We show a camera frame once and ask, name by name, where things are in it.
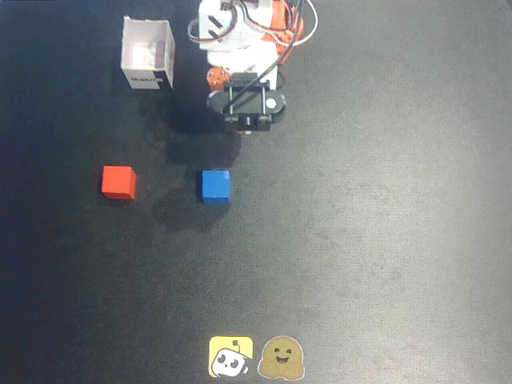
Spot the red cube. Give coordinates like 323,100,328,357
101,166,138,201

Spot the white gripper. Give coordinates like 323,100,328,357
206,39,281,94

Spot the blue cube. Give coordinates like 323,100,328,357
201,170,232,206

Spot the black gripper-mounted camera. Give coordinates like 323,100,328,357
206,73,287,134

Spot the orange robot base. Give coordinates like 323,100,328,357
259,0,306,67

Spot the hugging face emoji sticker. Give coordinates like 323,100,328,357
258,334,306,380

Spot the yellow robot face sticker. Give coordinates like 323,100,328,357
208,335,254,378

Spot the white servo cable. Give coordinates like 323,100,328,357
279,0,319,55

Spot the white open cardboard box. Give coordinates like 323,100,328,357
120,15,176,91

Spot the black camera cable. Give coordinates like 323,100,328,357
227,0,309,117

